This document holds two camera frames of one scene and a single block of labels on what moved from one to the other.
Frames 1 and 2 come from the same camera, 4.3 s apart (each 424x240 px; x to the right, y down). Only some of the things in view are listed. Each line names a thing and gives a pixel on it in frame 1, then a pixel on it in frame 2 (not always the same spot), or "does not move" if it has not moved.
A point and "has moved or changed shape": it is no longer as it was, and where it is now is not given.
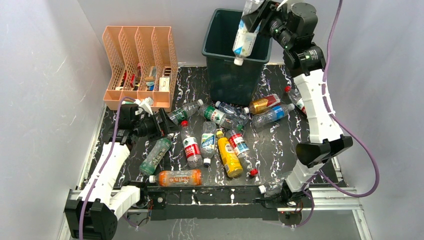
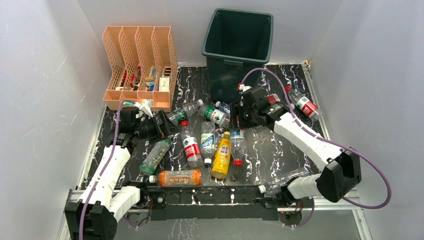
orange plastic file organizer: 143,64 does not move
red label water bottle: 191,147 does not move
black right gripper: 266,12 → 234,112
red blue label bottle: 241,149 has moved or changed shape
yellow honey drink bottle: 232,164 → 221,162
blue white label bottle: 208,142 does not move
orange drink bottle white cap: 178,177 does not move
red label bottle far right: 296,98 does not move
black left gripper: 166,127 does not move
